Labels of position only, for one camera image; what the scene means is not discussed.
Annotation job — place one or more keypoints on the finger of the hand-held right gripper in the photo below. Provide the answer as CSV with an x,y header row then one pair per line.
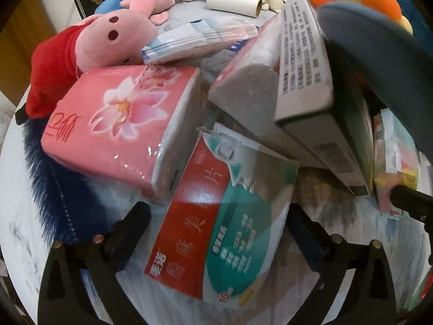
x,y
411,203

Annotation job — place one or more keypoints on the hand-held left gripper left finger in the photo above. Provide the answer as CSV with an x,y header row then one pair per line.
x,y
128,230

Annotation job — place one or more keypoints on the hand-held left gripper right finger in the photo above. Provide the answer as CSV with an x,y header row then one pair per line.
x,y
304,237

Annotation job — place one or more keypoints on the red and teal medicine box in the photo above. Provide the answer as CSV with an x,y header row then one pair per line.
x,y
189,243

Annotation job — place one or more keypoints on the pink floral tissue pack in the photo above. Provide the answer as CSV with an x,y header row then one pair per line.
x,y
118,132

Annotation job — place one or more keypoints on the white tissue pack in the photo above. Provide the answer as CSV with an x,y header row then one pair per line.
x,y
247,84

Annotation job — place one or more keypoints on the pastel coloured packet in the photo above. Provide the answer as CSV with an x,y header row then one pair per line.
x,y
395,155

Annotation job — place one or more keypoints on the dark blue fur piece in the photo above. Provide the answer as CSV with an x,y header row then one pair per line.
x,y
67,189

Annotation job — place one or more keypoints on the blue boomerang toy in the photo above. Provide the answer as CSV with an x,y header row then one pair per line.
x,y
372,50

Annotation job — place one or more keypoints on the white dark printed box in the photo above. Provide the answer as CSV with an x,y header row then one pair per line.
x,y
304,57

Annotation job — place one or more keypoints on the pig plush in red dress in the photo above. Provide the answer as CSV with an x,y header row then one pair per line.
x,y
101,37

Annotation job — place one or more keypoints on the blue white tissue packet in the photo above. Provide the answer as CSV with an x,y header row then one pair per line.
x,y
196,39

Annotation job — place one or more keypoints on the white paper roll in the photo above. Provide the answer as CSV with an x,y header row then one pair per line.
x,y
230,2

